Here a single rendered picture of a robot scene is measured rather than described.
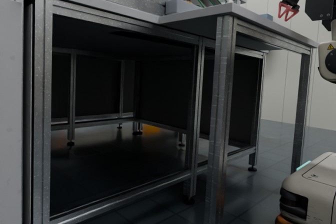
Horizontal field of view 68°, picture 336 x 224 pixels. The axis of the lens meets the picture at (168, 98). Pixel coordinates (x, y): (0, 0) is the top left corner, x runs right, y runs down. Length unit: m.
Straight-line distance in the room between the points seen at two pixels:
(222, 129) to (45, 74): 0.55
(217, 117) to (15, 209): 0.64
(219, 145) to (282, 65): 3.74
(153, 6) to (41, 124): 0.64
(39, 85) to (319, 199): 0.96
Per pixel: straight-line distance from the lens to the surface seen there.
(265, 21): 1.00
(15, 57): 0.77
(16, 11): 0.78
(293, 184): 1.07
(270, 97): 4.56
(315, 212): 1.07
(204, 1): 1.72
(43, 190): 0.85
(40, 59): 0.77
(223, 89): 0.81
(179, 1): 1.13
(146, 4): 1.09
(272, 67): 4.56
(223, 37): 0.83
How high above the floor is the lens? 0.62
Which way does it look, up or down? 5 degrees down
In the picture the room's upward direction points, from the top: 3 degrees clockwise
